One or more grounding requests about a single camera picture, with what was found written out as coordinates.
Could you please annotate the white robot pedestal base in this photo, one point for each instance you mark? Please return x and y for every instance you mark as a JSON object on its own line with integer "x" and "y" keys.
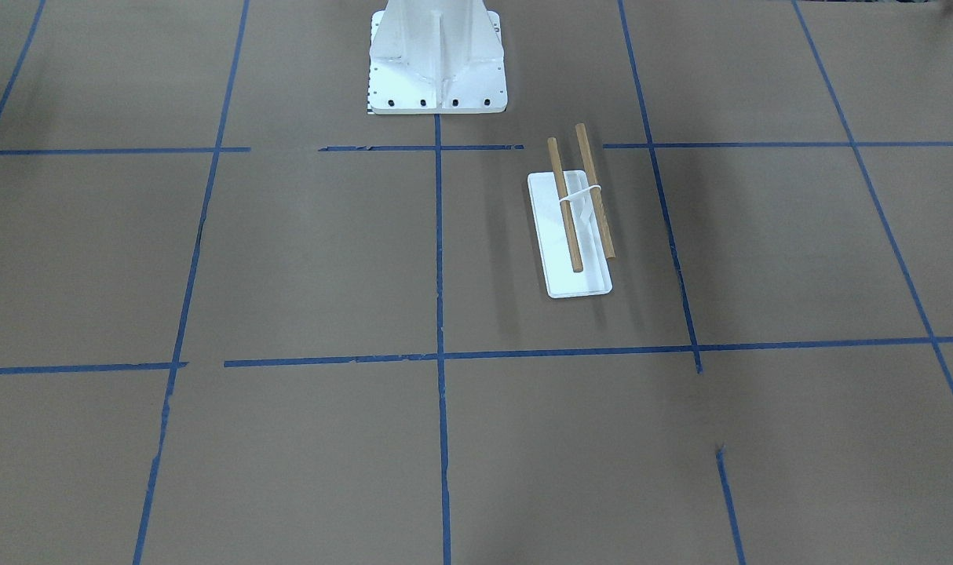
{"x": 436, "y": 57}

